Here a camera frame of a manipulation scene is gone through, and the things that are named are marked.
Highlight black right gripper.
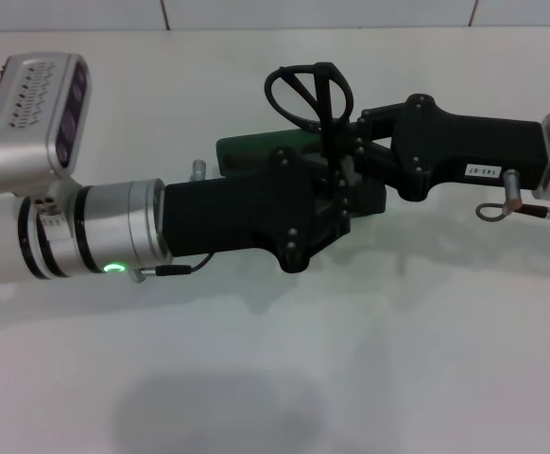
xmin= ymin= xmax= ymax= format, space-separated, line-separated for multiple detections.
xmin=333 ymin=93 xmax=548 ymax=202

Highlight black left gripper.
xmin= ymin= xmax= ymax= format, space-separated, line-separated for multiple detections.
xmin=163 ymin=147 xmax=353 ymax=275

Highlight black glasses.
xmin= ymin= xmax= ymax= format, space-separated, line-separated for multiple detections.
xmin=264 ymin=61 xmax=354 ymax=171

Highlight green glasses case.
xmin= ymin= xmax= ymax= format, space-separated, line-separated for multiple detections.
xmin=215 ymin=130 xmax=387 ymax=218

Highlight right gripper cable with plugs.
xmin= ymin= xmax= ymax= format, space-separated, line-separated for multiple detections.
xmin=475 ymin=168 xmax=550 ymax=232

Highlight gripper cable with plugs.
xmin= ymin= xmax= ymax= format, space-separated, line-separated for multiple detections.
xmin=475 ymin=168 xmax=550 ymax=232
xmin=129 ymin=159 xmax=218 ymax=286

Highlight left gripper cable with plugs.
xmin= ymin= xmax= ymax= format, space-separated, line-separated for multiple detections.
xmin=129 ymin=159 xmax=218 ymax=286

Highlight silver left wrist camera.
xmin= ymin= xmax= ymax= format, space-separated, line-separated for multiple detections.
xmin=0 ymin=52 xmax=92 ymax=195

